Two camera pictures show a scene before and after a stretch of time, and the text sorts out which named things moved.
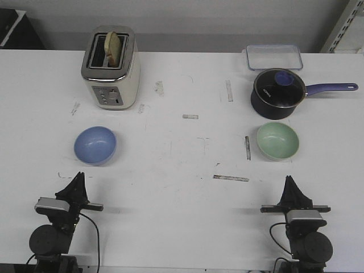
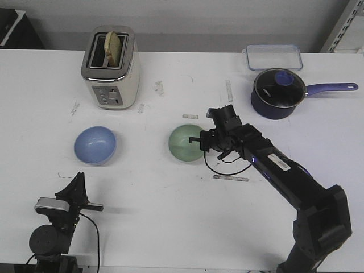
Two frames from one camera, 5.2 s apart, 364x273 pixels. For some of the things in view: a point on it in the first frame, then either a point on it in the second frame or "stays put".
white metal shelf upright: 353,7 stays put
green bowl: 277,141 -> 180,145
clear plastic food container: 261,57 stays put
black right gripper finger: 298,198 -> 194,139
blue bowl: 95,145 stays put
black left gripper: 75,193 stays put
